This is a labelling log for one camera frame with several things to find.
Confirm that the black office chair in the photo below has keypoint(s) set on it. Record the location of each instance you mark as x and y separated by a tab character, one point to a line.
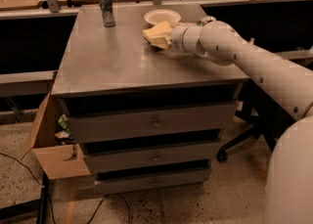
265	116

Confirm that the green soda can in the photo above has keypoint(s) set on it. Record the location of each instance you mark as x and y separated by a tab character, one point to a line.
205	20

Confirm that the open cardboard box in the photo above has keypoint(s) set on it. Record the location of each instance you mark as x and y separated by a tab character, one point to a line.
58	161

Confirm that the grey drawer cabinet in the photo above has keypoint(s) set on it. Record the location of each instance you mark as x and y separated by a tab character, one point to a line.
144	118

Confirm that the yellow sponge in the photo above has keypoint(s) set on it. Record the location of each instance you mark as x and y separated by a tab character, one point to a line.
159	35

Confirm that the white paper bowl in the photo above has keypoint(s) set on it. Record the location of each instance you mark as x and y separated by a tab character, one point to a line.
162	15

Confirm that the silver blue tall can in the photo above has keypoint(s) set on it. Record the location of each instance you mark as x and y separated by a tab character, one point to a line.
107	12

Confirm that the black metal floor stand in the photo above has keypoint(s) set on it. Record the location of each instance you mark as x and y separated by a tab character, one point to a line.
39	205

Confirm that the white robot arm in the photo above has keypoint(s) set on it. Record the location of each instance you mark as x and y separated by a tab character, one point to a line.
289	187

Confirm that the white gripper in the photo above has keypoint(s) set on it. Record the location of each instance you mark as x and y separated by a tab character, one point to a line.
176	37

